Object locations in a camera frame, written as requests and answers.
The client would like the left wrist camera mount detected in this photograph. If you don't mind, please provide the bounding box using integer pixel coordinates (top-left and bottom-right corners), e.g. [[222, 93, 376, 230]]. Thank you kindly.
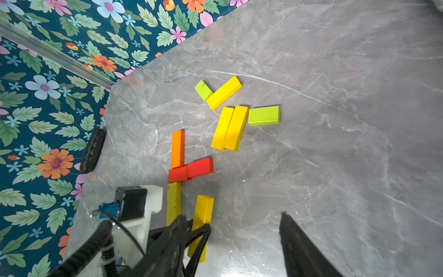
[[96, 185, 163, 267]]

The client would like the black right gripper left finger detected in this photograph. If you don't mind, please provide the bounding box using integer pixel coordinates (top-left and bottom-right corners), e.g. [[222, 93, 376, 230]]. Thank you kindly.
[[122, 215, 188, 277]]

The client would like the yellow block pair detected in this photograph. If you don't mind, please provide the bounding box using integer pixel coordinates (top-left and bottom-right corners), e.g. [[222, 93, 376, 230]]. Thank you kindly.
[[223, 106, 249, 151], [211, 107, 234, 151]]

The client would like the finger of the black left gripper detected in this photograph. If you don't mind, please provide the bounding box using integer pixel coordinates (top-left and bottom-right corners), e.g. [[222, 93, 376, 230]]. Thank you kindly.
[[182, 224, 212, 277]]

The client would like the black oval pad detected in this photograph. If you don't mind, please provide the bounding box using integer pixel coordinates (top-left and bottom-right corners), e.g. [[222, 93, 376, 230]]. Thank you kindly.
[[79, 129, 107, 174]]

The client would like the orange block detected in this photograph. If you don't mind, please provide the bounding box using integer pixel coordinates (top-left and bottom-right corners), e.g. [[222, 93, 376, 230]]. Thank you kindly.
[[171, 130, 185, 169]]

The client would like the lime green block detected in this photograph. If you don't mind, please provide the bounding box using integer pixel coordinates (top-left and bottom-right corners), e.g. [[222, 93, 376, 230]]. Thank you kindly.
[[195, 80, 213, 102], [248, 106, 280, 126]]

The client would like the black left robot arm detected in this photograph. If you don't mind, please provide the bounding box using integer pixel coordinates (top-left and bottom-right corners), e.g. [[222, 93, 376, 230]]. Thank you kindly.
[[49, 216, 211, 277]]

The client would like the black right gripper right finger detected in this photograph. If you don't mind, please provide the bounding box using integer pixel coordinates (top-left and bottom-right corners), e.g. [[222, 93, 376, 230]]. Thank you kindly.
[[279, 212, 342, 277]]

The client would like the red block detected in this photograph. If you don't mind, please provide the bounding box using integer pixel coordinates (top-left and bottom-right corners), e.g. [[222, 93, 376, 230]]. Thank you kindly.
[[187, 158, 214, 179], [168, 166, 190, 184]]

